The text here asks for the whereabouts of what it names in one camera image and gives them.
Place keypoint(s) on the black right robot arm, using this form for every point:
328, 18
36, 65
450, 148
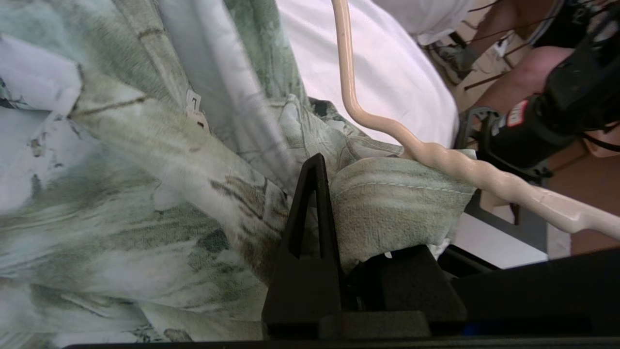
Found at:
571, 97

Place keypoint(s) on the person bare leg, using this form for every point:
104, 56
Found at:
523, 72
513, 19

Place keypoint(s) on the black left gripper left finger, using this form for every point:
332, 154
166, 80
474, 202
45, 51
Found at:
305, 291

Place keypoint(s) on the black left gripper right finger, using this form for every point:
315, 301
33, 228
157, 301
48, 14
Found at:
411, 286

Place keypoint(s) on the green floral button shirt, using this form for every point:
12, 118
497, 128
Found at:
145, 194

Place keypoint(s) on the grey sneaker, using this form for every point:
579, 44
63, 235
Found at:
455, 60

